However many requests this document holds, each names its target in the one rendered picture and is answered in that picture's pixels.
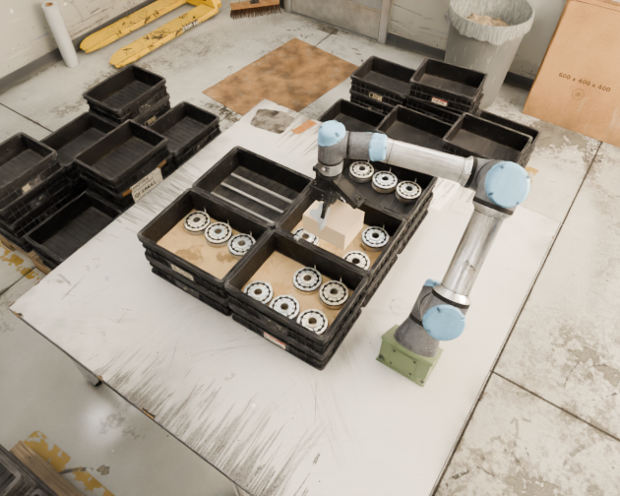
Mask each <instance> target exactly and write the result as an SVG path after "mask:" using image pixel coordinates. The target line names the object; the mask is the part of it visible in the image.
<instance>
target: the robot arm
mask: <svg viewBox="0 0 620 496"><path fill-rule="evenodd" d="M317 143H318V162H317V163H316V165H314V166H313V171H315V172H316V177H315V179H314V180H313V181H312V183H311V184H310V185H309V197H311V198H313V199H315V200H316V201H318V202H321V201H323V202H324V203H321V204H319V207H318V209H312V210H311V211H310V216H311V217H313V218H314V219H315V220H316V221H317V222H319V230H320V231H321V230H322V229H323V228H324V227H325V225H326V222H327V219H328V215H329V213H330V211H331V208H330V205H333V204H334V203H335V202H336V201H337V200H338V199H340V200H341V202H343V203H345V202H347V203H348V204H349V205H350V206H351V207H352V208H353V209H354V210H355V209H357V208H358V207H360V205H361V204H362V203H363V202H364V200H365V198H364V197H363V196H362V195H361V194H360V193H359V192H358V191H357V190H356V189H355V188H354V187H353V185H352V184H351V183H350V182H349V181H348V180H347V179H346V178H345V177H344V176H343V175H342V174H341V172H342V166H343V159H344V158H353V159H365V160H372V161H375V160H377V161H382V162H384V163H388V164H392V165H395V166H399V167H403V168H407V169H410V170H414V171H418V172H421V173H425V174H429V175H432V176H436V177H440V178H444V179H447V180H451V181H455V182H458V183H460V185H461V187H464V188H467V189H470V190H472V191H474V192H475V194H474V196H473V199H472V203H473V206H474V210H473V212H472V215H471V217H470V219H469V221H468V224H467V226H466V228H465V231H464V234H463V236H462V238H461V240H460V243H459V245H458V247H457V249H456V251H455V254H454V256H453V258H452V260H451V263H450V265H449V267H448V269H447V271H446V273H445V275H444V277H443V279H442V281H438V280H435V279H427V280H426V281H425V283H424V285H423V286H422V288H421V290H420V292H419V294H418V296H417V298H416V301H415V303H414V305H413V307H412V309H411V311H410V313H409V315H408V317H407V318H406V319H405V320H404V321H403V322H402V323H401V324H400V325H399V326H398V327H397V329H396V331H395V333H394V338H395V339H396V341H397V342H398V343H399V344H401V345H402V346H403V347H405V348H406V349H408V350H410V351H412V352H414V353H416V354H418V355H421V356H425V357H435V356H436V354H437V352H438V349H439V343H440V341H451V340H454V339H456V338H457V337H459V336H460V335H461V334H462V333H463V331H464V329H465V314H466V312H467V310H468V308H469V306H470V304H471V301H470V299H469V294H470V291H471V289H472V287H473V285H474V283H475V281H476V279H477V276H478V274H479V272H480V270H481V268H482V266H483V264H484V262H485V259H486V257H487V255H488V253H489V251H490V249H491V247H492V244H493V242H494V240H495V238H496V236H497V234H498V232H499V229H500V227H501V225H502V223H503V221H504V220H505V219H506V218H509V217H511V216H512V215H513V213H514V211H515V209H516V207H517V205H519V204H520V203H522V202H523V201H524V200H525V199H526V197H527V195H528V193H529V190H530V179H529V176H528V174H527V172H526V171H525V170H524V169H523V168H522V167H520V166H519V165H518V164H516V163H514V162H511V161H504V160H499V159H485V158H479V157H475V156H470V157H468V158H465V157H461V156H457V155H450V154H447V153H443V152H439V151H435V150H431V149H428V148H424V147H421V146H417V145H413V144H410V143H406V142H402V141H398V140H394V139H390V138H388V137H387V136H386V135H384V134H378V133H370V132H363V133H362V132H349V131H345V128H344V126H343V125H342V124H341V123H339V122H338V121H327V122H324V123H323V124H322V125H321V126H320V127H319V130H318V139H317ZM314 181H316V182H314ZM311 189H312V195H311Z"/></svg>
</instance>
